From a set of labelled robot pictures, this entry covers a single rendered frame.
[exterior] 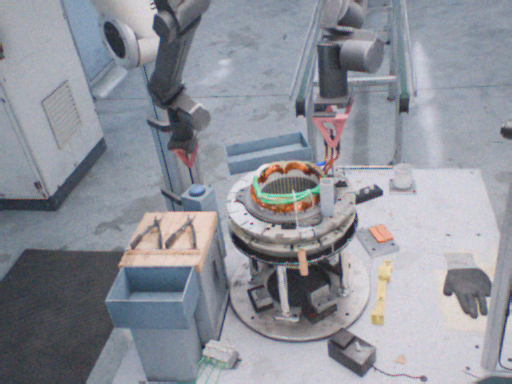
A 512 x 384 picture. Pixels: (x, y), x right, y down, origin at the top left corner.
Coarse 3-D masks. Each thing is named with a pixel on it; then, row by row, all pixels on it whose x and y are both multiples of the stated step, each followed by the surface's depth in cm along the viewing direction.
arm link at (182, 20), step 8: (160, 0) 92; (168, 0) 90; (176, 0) 91; (184, 0) 93; (192, 0) 93; (200, 0) 94; (208, 0) 96; (160, 8) 94; (168, 8) 92; (176, 8) 92; (184, 8) 93; (192, 8) 94; (200, 8) 95; (176, 16) 92; (184, 16) 93; (192, 16) 95; (184, 24) 94; (176, 32) 96
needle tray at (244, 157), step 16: (240, 144) 164; (256, 144) 165; (272, 144) 166; (288, 144) 167; (304, 144) 164; (240, 160) 155; (256, 160) 156; (272, 160) 157; (288, 160) 158; (304, 160) 159
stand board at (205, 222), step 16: (144, 224) 134; (160, 224) 134; (176, 224) 133; (208, 224) 131; (144, 240) 129; (176, 240) 128; (208, 240) 127; (128, 256) 125; (144, 256) 124; (160, 256) 123; (176, 256) 123; (192, 256) 122
